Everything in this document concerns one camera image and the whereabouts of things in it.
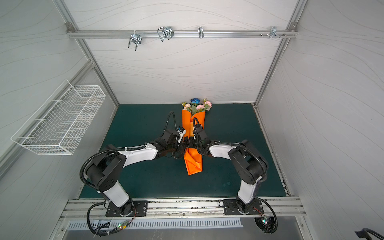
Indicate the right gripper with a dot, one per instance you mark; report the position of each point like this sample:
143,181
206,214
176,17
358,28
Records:
193,142

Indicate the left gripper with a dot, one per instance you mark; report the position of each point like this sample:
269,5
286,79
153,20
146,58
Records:
182,143

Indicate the orange wrapping paper sheet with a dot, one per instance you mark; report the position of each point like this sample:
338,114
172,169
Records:
193,160

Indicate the pink fake flower stem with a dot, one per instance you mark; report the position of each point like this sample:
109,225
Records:
203,106

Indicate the peach fake flower stem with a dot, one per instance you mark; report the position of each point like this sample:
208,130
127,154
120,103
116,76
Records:
187,106

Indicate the blue fake flower stem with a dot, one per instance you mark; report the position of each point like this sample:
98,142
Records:
195,101

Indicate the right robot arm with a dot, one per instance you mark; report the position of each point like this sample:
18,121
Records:
248,162

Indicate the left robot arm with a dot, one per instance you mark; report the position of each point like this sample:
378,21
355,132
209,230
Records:
102,170

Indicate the green table mat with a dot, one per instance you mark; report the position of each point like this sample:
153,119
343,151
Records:
134,125

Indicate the left metal U-bolt clamp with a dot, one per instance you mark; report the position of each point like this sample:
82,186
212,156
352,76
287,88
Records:
135,40

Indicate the metal u-bolt clamp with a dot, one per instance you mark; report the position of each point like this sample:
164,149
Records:
135,40
165,33

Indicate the middle metal U-bolt clamp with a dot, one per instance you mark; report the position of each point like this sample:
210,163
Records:
165,33

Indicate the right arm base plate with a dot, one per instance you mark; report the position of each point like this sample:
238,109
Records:
231,207

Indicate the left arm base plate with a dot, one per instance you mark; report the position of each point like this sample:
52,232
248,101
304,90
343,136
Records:
138,208

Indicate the white slotted cable duct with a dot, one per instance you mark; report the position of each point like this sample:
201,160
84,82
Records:
146,224

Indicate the small metal hook bracket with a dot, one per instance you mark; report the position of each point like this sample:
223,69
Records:
201,32

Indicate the white wire basket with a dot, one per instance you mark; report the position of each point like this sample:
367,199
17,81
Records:
57,127

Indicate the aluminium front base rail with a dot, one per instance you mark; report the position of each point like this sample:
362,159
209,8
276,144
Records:
161,208

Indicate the aluminium cross rail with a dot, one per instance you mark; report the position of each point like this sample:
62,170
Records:
179,34

